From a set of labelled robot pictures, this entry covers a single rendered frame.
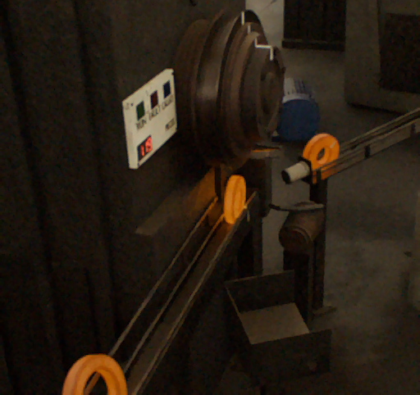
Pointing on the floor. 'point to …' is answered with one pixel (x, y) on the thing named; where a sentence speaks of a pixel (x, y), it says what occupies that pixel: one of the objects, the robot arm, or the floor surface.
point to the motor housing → (301, 255)
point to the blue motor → (297, 112)
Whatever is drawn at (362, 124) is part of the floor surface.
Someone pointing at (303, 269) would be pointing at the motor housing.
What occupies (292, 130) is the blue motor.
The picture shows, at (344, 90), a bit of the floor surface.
